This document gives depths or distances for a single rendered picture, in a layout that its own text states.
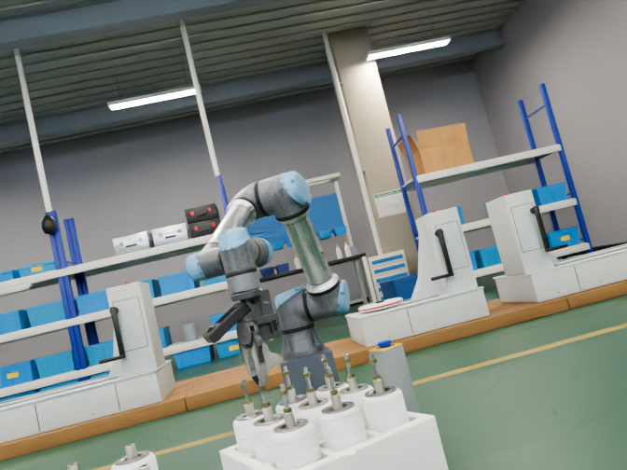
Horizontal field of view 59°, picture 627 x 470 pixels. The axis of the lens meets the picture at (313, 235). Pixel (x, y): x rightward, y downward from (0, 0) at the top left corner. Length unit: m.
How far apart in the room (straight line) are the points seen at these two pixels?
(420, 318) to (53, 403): 2.21
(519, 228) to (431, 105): 7.18
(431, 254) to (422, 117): 7.16
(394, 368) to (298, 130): 8.84
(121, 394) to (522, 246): 2.65
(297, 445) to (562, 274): 2.92
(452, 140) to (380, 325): 3.67
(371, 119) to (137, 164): 4.35
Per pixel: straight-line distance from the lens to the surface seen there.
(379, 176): 7.85
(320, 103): 10.39
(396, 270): 6.91
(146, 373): 3.44
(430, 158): 6.55
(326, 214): 7.45
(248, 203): 1.70
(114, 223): 10.11
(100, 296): 6.25
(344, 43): 8.41
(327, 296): 1.84
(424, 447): 1.31
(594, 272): 3.99
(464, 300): 3.59
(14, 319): 6.49
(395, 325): 3.46
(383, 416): 1.29
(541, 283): 3.81
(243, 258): 1.28
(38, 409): 3.63
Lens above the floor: 0.53
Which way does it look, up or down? 5 degrees up
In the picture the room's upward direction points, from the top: 14 degrees counter-clockwise
